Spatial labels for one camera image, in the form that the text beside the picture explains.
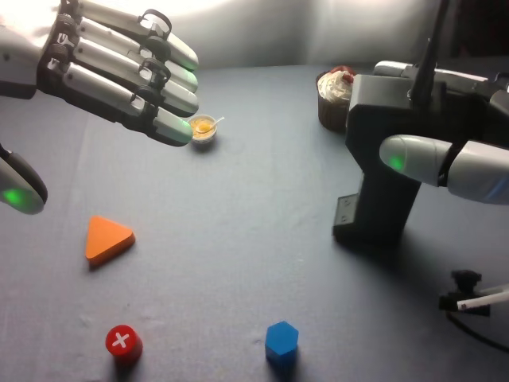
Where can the red cylinder block white cross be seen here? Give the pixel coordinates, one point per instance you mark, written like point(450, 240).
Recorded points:
point(121, 342)

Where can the small toy bowl with egg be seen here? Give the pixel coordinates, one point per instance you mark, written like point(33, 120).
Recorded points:
point(204, 127)

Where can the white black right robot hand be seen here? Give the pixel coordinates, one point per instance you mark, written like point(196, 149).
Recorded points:
point(477, 171)

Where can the white backdrop sheet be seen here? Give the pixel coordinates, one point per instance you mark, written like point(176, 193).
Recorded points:
point(278, 32)

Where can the orange triangle block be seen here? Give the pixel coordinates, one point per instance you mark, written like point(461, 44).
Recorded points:
point(105, 238)

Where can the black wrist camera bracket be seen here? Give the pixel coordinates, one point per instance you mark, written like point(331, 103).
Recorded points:
point(465, 278)

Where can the black brick phone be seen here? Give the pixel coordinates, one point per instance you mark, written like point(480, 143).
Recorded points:
point(381, 207)

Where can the blue hexagon block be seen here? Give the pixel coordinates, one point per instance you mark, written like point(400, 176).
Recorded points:
point(281, 340)

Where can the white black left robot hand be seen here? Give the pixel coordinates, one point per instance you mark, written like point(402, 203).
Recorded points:
point(99, 71)

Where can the grey table cloth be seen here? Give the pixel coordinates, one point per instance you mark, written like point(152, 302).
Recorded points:
point(238, 238)

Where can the toy cupcake with white frosting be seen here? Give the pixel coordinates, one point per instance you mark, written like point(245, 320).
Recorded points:
point(332, 93)

